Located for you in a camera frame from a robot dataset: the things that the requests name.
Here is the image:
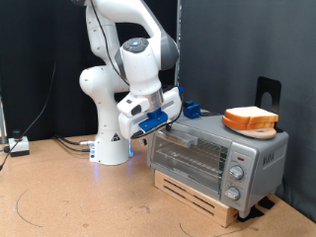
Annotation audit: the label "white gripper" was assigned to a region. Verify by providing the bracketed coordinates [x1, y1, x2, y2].
[117, 86, 184, 146]

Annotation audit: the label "metal spatula blue grip block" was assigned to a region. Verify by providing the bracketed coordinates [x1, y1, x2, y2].
[182, 100, 222, 119]

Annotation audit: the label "white bread slice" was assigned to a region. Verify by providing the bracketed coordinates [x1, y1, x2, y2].
[224, 106, 279, 124]
[221, 116, 277, 130]

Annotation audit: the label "silver oven knob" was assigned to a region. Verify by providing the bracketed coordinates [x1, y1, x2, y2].
[224, 186, 242, 201]
[229, 164, 246, 181]

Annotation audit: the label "silver toaster oven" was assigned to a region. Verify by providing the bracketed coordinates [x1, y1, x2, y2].
[146, 108, 290, 219]

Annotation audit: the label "slotted wooden block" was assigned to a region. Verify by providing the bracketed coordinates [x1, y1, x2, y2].
[153, 169, 240, 229]

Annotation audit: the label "round wooden plate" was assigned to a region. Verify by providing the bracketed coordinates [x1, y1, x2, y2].
[226, 126, 278, 140]

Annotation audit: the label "vertical aluminium pole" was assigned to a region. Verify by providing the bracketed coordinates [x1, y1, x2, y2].
[173, 0, 183, 112]

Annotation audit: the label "black metal bookend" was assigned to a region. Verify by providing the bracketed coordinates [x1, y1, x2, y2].
[255, 76, 284, 133]

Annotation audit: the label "black foam pad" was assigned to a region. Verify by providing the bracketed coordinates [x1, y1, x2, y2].
[258, 196, 276, 210]
[237, 205, 266, 223]

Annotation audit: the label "grey backdrop curtain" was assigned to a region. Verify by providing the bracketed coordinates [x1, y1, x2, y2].
[179, 0, 316, 223]

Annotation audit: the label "white box black button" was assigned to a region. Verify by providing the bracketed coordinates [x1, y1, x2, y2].
[8, 129, 31, 158]

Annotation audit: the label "black backdrop curtain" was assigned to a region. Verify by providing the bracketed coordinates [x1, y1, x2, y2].
[0, 0, 179, 142]

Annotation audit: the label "thin metal pole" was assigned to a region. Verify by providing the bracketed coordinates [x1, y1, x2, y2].
[0, 95, 8, 145]

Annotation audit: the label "black camera cable blue clips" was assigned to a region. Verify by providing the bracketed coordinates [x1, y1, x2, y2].
[88, 0, 186, 139]

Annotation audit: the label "black base cable silver plug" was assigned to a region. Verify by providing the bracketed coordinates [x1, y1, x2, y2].
[53, 134, 96, 147]

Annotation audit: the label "long black hanging cable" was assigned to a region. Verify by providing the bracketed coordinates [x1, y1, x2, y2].
[0, 0, 67, 172]

